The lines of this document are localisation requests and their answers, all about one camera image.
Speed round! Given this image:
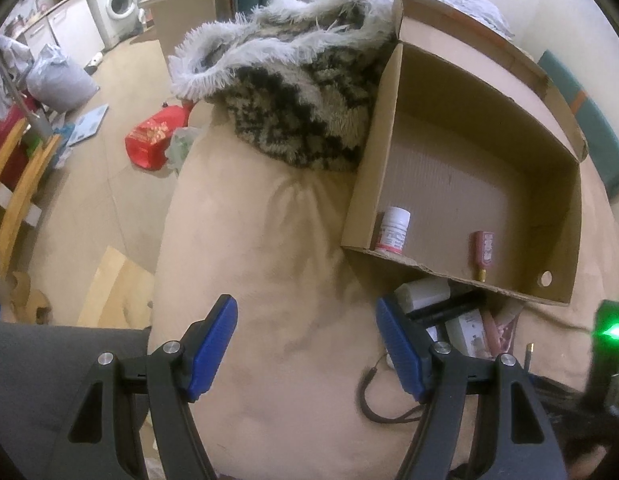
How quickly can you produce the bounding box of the white pill bottle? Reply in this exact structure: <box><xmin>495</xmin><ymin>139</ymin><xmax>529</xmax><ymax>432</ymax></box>
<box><xmin>373</xmin><ymin>206</ymin><xmax>411</xmax><ymax>255</ymax></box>

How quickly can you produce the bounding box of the brown cardboard cutout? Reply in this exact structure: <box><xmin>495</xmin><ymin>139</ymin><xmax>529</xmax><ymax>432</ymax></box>
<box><xmin>10</xmin><ymin>271</ymin><xmax>53</xmax><ymax>323</ymax></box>

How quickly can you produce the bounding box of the pink hand-shaped toy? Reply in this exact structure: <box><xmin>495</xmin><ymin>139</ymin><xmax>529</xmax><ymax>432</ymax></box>
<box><xmin>482</xmin><ymin>302</ymin><xmax>525</xmax><ymax>358</ymax></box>

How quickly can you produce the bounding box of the white flat labelled device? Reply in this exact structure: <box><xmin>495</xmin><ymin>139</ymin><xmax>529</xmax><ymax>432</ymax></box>
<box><xmin>427</xmin><ymin>309</ymin><xmax>493</xmax><ymax>359</ymax></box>

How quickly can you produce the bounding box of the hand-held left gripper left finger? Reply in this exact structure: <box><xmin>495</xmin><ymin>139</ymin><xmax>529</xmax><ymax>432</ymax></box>
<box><xmin>54</xmin><ymin>294</ymin><xmax>239</xmax><ymax>480</ymax></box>

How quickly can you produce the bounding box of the red patterned bag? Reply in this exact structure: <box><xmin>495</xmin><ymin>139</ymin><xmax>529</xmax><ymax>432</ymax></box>
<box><xmin>126</xmin><ymin>102</ymin><xmax>193</xmax><ymax>171</ymax></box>

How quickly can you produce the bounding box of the light blue book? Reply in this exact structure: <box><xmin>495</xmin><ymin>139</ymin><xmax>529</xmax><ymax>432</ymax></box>
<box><xmin>67</xmin><ymin>104</ymin><xmax>110</xmax><ymax>147</ymax></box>

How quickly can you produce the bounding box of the black cable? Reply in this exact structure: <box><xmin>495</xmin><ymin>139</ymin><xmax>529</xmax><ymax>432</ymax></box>
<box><xmin>358</xmin><ymin>355</ymin><xmax>425</xmax><ymax>425</ymax></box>

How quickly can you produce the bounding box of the wooden chair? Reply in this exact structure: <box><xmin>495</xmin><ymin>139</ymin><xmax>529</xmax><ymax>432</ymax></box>
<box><xmin>0</xmin><ymin>110</ymin><xmax>63</xmax><ymax>281</ymax></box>

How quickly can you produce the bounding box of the light wooden side table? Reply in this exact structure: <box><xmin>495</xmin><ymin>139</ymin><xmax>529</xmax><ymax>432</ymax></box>
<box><xmin>140</xmin><ymin>0</ymin><xmax>220</xmax><ymax>68</ymax></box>

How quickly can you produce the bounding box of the white hanging cloth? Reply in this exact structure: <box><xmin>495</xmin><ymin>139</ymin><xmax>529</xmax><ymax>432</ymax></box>
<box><xmin>0</xmin><ymin>35</ymin><xmax>33</xmax><ymax>116</ymax></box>

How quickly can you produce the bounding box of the leopard print fur blanket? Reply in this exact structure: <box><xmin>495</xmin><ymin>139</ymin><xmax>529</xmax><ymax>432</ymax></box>
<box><xmin>168</xmin><ymin>0</ymin><xmax>397</xmax><ymax>173</ymax></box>

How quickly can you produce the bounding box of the white washing machine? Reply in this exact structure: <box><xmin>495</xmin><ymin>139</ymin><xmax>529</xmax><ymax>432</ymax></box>
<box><xmin>92</xmin><ymin>0</ymin><xmax>140</xmax><ymax>51</ymax></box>

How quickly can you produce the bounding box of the small red bottle gold cap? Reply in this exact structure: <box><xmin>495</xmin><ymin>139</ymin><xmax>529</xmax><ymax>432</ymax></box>
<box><xmin>470</xmin><ymin>230</ymin><xmax>496</xmax><ymax>282</ymax></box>

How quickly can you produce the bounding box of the flat cardboard piece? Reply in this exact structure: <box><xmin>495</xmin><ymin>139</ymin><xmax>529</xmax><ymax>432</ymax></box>
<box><xmin>77</xmin><ymin>246</ymin><xmax>156</xmax><ymax>328</ymax></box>

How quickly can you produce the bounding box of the grey plastic bag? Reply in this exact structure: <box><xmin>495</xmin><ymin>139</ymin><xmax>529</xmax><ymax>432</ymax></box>
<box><xmin>27</xmin><ymin>45</ymin><xmax>99</xmax><ymax>113</ymax></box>

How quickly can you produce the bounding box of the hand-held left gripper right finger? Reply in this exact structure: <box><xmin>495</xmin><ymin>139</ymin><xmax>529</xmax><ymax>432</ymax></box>
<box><xmin>376</xmin><ymin>296</ymin><xmax>570</xmax><ymax>480</ymax></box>

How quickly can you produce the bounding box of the white kitchen cabinet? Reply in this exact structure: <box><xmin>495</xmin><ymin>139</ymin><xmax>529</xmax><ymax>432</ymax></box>
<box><xmin>22</xmin><ymin>0</ymin><xmax>108</xmax><ymax>68</ymax></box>

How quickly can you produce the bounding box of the beige blanket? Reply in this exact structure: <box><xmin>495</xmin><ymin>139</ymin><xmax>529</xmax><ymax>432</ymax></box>
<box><xmin>150</xmin><ymin>95</ymin><xmax>619</xmax><ymax>480</ymax></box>

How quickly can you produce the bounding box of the red fabric item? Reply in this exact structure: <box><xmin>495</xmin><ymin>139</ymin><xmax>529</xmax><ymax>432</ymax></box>
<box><xmin>0</xmin><ymin>100</ymin><xmax>40</xmax><ymax>191</ymax></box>

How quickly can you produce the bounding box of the cardboard box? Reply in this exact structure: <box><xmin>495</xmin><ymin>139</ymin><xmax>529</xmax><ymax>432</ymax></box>
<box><xmin>341</xmin><ymin>0</ymin><xmax>590</xmax><ymax>306</ymax></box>

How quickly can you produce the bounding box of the clear plastic bag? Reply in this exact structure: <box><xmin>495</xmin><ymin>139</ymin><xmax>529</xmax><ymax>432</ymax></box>
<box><xmin>166</xmin><ymin>126</ymin><xmax>203</xmax><ymax>173</ymax></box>

